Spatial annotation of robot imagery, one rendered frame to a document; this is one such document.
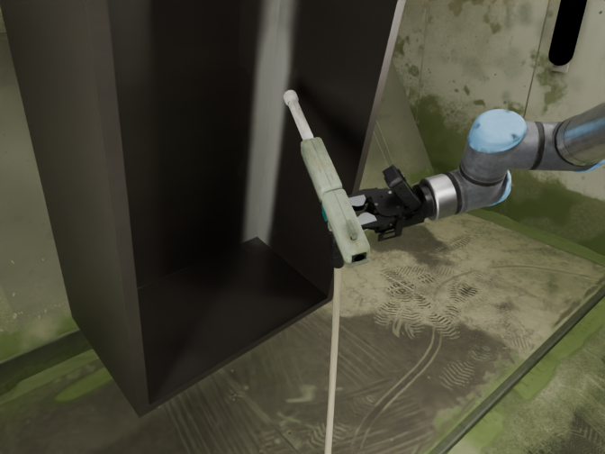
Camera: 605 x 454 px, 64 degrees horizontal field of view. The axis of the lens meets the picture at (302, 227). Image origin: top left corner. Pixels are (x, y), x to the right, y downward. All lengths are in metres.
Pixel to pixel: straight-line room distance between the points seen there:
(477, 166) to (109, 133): 0.64
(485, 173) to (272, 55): 0.62
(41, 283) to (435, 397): 1.41
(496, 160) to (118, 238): 0.67
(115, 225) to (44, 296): 1.18
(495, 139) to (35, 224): 1.56
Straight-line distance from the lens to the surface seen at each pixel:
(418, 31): 3.00
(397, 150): 2.89
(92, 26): 0.64
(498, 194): 1.05
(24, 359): 1.94
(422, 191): 0.99
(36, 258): 1.94
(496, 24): 2.74
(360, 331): 1.95
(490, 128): 0.94
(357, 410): 1.68
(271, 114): 1.35
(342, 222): 0.88
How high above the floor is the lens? 1.32
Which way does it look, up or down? 29 degrees down
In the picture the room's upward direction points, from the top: straight up
